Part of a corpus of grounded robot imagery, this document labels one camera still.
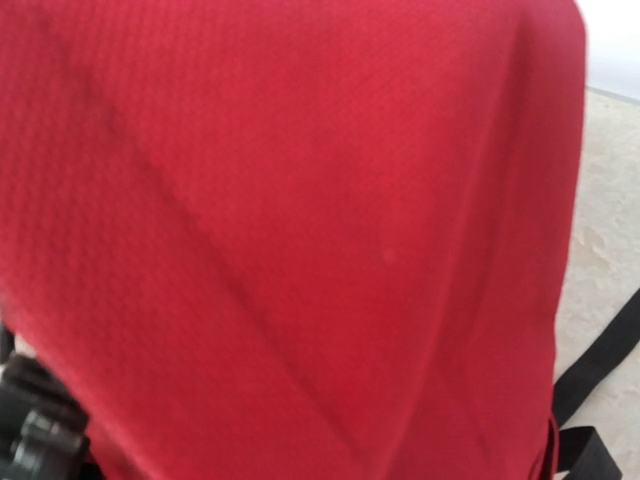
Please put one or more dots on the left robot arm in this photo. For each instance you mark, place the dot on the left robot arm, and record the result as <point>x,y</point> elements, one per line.
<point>43,427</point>

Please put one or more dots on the red student backpack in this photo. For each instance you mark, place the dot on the red student backpack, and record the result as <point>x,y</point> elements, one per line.
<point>302,239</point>

